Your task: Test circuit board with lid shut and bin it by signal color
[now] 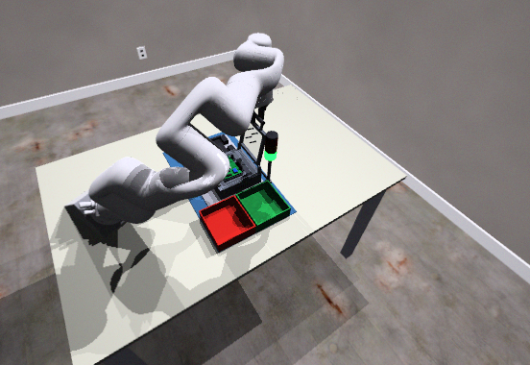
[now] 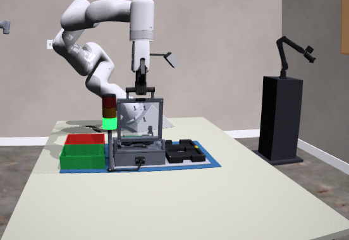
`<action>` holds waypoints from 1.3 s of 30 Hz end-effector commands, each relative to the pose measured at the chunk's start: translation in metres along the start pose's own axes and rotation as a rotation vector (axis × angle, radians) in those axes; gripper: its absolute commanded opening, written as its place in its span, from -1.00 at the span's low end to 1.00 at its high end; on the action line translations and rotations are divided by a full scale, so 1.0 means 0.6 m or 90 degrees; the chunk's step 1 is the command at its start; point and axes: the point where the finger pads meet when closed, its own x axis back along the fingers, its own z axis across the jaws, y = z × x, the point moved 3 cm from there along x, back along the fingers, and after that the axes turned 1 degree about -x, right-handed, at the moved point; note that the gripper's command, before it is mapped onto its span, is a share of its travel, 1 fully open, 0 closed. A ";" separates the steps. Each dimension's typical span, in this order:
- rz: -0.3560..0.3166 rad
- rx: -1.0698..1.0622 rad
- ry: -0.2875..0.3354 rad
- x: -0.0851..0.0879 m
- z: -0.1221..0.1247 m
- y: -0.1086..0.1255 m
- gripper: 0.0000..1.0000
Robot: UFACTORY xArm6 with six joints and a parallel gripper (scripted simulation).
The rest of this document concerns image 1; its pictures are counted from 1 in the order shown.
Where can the green circuit board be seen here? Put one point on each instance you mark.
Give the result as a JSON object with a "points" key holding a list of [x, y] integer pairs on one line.
{"points": [[233, 169]]}

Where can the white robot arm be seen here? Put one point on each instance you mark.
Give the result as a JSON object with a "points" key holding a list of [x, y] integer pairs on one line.
{"points": [[131, 191]]}

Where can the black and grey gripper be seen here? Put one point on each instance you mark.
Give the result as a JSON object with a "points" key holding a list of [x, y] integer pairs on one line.
{"points": [[262, 103]]}

